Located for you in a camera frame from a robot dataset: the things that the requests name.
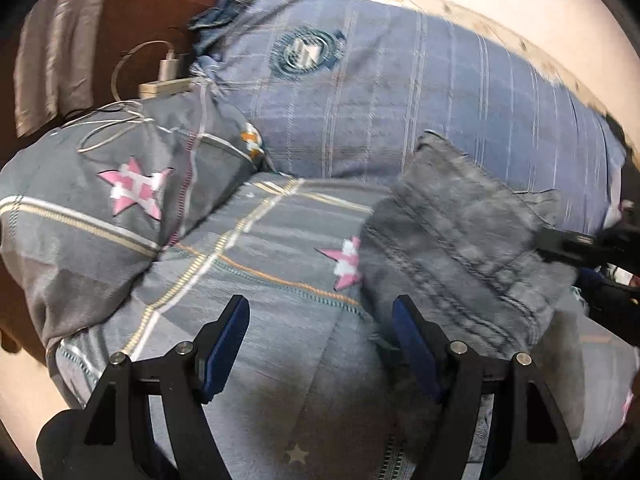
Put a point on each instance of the white charger adapter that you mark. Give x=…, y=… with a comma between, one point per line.
x=172, y=66

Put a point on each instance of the blue denim cloth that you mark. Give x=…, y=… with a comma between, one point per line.
x=225, y=10

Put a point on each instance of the grey striped bed sheet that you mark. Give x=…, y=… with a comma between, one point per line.
x=280, y=360

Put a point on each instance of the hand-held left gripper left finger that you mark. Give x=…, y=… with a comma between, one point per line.
x=227, y=345

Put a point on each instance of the grey pillow with pink star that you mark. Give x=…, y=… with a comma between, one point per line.
x=65, y=240

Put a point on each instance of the grey hanging cloth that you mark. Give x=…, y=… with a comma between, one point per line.
x=55, y=50

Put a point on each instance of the blue striped duvet with emblem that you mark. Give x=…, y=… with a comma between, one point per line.
x=400, y=110

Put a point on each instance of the beige power strip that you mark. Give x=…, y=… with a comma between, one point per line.
x=165, y=89

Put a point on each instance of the grey denim pants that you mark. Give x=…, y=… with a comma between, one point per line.
x=450, y=240

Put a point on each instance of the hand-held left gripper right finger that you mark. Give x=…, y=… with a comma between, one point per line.
x=415, y=340

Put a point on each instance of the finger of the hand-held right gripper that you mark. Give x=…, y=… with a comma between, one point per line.
x=565, y=245

